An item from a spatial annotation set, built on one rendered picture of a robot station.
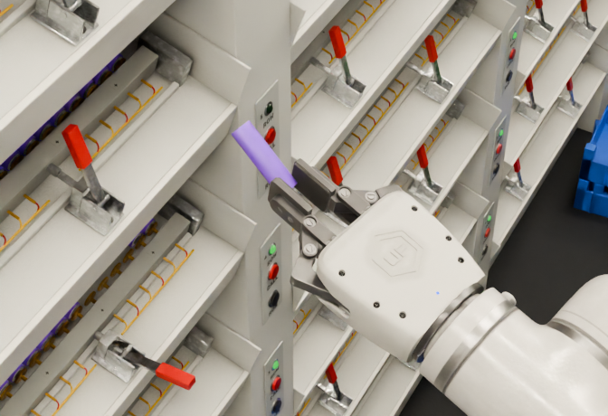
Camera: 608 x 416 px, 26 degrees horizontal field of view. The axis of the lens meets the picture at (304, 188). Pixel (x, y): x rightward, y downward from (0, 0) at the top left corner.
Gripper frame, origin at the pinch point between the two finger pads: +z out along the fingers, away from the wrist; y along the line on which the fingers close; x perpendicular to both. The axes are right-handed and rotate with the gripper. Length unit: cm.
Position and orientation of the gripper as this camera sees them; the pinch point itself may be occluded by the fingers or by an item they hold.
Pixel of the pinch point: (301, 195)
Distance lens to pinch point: 103.0
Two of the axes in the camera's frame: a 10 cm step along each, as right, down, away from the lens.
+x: -1.1, 5.4, 8.4
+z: -7.2, -6.3, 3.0
